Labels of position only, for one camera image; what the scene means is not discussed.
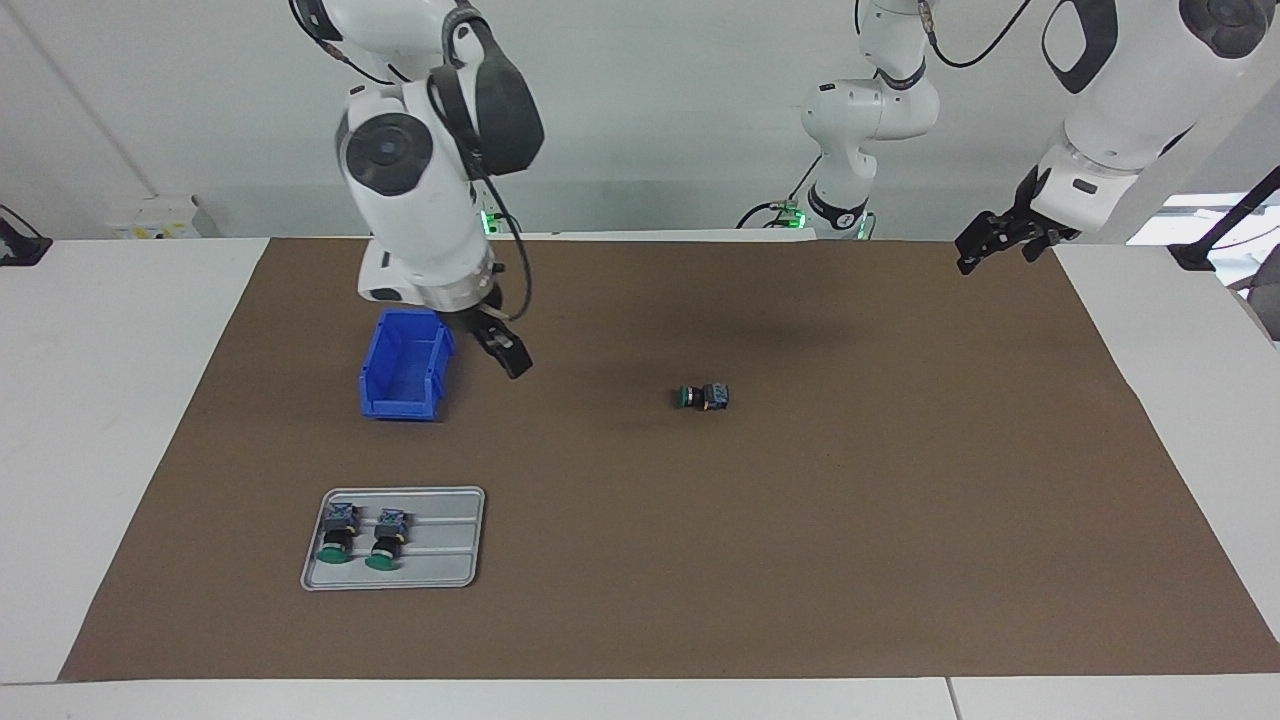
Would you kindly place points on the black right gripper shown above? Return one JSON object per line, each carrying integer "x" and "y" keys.
{"x": 475, "y": 305}

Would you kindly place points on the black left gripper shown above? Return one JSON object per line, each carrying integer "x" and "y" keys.
{"x": 1040, "y": 228}

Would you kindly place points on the green push button switch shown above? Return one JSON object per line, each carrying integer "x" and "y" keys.
{"x": 386, "y": 535}
{"x": 338, "y": 530}
{"x": 712, "y": 397}

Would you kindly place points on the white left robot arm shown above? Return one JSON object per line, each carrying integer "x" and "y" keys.
{"x": 860, "y": 110}

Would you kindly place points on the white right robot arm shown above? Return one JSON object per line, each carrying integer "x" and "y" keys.
{"x": 420, "y": 200}

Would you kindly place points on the blue plastic bin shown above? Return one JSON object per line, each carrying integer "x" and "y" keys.
{"x": 400, "y": 408}

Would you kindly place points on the green lit base connector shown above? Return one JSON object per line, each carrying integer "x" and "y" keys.
{"x": 790, "y": 214}
{"x": 488, "y": 221}

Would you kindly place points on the grey metal tray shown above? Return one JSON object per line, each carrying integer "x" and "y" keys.
{"x": 450, "y": 540}

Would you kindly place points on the grey chair back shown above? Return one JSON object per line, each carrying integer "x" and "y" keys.
{"x": 1268, "y": 305}

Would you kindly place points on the brown table mat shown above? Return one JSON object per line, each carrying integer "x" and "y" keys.
{"x": 700, "y": 550}

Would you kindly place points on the black table clamp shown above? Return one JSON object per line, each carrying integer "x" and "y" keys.
{"x": 22, "y": 250}

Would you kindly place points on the white wall socket box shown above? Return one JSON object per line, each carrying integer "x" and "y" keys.
{"x": 150, "y": 215}

